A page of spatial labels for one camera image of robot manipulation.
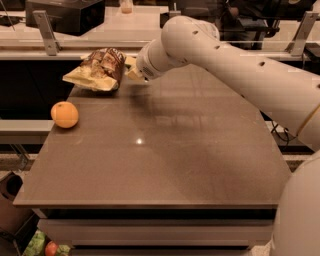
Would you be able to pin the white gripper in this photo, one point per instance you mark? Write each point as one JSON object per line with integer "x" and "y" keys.
{"x": 144, "y": 63}

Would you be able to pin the yellow sponge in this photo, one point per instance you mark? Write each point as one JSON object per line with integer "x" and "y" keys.
{"x": 130, "y": 64}

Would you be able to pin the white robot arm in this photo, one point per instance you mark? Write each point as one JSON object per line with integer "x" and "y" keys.
{"x": 289, "y": 96}

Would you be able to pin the brown chip bag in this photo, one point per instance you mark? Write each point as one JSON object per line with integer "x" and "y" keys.
{"x": 102, "y": 70}

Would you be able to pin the plastic cup on counter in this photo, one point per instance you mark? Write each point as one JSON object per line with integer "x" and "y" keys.
{"x": 126, "y": 6}

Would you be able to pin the black box on counter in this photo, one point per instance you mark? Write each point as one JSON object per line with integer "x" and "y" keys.
{"x": 72, "y": 17}

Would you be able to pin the orange fruit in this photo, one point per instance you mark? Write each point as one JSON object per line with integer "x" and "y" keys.
{"x": 64, "y": 114}

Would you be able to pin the dark bin at left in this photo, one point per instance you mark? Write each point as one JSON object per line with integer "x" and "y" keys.
{"x": 17, "y": 225}

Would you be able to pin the red tomato below table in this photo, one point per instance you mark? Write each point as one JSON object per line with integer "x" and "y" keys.
{"x": 51, "y": 249}

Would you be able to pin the left metal railing bracket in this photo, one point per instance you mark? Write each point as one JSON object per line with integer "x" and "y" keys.
{"x": 51, "y": 44}

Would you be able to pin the metal railing bracket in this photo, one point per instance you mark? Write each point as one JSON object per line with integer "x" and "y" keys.
{"x": 51, "y": 44}
{"x": 296, "y": 47}

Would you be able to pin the right metal railing bracket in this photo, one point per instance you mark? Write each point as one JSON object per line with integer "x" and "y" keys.
{"x": 296, "y": 47}

